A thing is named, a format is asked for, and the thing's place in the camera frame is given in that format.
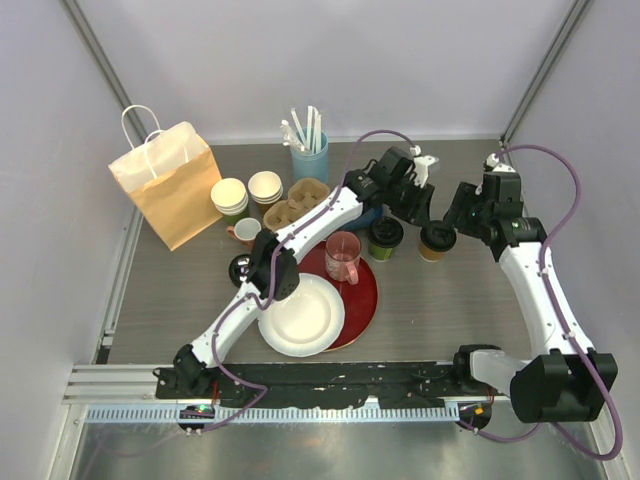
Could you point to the brown paper bag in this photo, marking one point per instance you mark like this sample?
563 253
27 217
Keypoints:
169 178

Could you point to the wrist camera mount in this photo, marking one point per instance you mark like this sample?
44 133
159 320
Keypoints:
493 164
422 166

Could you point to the brown paper cup stack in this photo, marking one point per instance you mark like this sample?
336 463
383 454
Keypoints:
265 189

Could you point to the black coffee lid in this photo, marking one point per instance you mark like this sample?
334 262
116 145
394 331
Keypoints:
437 236
386 232

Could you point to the red round tray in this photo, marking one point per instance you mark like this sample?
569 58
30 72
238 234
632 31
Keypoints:
360 300

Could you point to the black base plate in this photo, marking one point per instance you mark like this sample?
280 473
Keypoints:
326 385

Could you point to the front cardboard cup carrier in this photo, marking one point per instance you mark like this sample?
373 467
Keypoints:
282 214

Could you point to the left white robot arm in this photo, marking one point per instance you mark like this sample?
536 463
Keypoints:
398 180

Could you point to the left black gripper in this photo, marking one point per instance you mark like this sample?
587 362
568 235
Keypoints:
418 209

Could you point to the back cardboard cup carrier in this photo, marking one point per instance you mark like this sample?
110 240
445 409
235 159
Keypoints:
306 194

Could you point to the cardboard cup carrier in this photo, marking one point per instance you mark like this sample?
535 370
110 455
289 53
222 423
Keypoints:
282 214
306 194

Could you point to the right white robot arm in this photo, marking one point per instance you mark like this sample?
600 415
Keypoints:
556 385

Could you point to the blue straw holder cup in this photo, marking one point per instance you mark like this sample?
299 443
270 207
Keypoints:
311 165

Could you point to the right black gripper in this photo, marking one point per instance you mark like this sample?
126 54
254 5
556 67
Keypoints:
467 195

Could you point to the white paper plate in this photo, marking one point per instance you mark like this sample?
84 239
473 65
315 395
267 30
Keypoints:
307 322

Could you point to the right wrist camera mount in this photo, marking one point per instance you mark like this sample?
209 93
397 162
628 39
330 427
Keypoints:
493 164

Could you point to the blue plastic dish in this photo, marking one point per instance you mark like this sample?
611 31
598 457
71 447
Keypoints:
365 220

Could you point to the pink glass mug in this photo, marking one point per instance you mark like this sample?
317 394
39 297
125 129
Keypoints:
342 257

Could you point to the green paper cup stack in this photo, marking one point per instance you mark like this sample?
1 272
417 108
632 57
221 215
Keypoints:
230 198

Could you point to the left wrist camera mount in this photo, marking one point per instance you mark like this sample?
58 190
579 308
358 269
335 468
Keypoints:
422 166

